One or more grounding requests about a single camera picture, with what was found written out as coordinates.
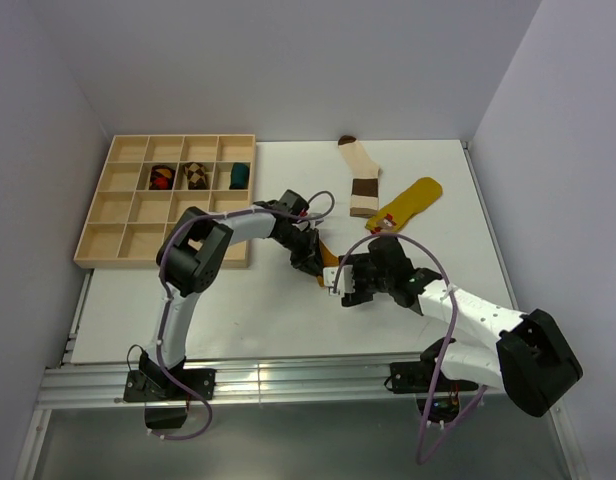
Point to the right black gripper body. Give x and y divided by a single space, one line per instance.
368 279

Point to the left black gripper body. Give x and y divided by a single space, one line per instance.
301 245

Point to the mustard yellow sock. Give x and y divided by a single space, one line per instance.
329 260

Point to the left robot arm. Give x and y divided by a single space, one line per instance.
191 256

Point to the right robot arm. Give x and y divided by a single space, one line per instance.
523 354

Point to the cream brown striped sock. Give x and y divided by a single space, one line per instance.
364 199

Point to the yellow bear sock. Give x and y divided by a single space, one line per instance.
394 216

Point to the dark green rolled sock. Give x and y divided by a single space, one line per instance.
239 176

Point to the brown checkered rolled sock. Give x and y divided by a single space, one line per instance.
196 176

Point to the red black rolled sock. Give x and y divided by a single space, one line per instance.
161 178

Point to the wooden compartment tray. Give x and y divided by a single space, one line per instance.
127 223

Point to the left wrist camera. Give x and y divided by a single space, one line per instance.
311 220

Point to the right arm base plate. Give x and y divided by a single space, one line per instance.
414 377

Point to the aluminium frame rail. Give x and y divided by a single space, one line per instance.
243 381

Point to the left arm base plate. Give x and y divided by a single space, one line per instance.
140 389

